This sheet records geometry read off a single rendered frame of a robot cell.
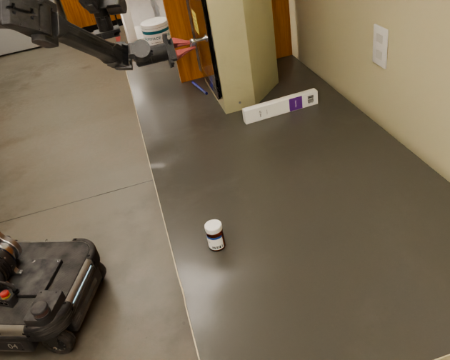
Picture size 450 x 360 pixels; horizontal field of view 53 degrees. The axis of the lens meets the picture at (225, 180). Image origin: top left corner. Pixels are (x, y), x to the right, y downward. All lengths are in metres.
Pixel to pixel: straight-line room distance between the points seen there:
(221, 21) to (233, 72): 0.17
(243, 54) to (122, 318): 1.35
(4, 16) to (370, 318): 1.02
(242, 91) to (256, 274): 0.77
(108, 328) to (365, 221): 1.47
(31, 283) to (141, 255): 0.59
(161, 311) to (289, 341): 1.39
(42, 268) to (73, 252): 0.16
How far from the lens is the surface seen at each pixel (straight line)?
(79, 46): 1.39
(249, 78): 1.58
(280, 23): 1.97
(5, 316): 2.21
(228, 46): 1.52
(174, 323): 2.17
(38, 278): 2.26
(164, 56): 1.56
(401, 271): 1.00
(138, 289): 2.36
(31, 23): 1.23
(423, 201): 1.18
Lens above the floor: 1.67
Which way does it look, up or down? 35 degrees down
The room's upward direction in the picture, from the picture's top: 11 degrees counter-clockwise
